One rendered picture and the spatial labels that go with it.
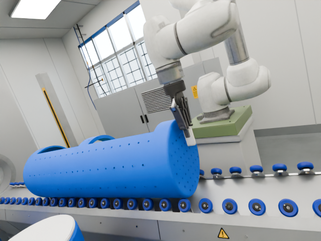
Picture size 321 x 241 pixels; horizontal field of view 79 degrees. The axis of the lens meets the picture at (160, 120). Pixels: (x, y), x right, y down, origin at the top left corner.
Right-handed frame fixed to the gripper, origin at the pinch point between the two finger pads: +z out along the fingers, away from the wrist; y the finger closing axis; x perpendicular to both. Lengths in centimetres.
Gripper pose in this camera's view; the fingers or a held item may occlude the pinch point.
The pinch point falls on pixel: (189, 136)
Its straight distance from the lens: 71.4
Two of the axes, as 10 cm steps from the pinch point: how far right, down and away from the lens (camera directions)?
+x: -8.6, 1.9, 4.8
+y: 4.2, -3.1, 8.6
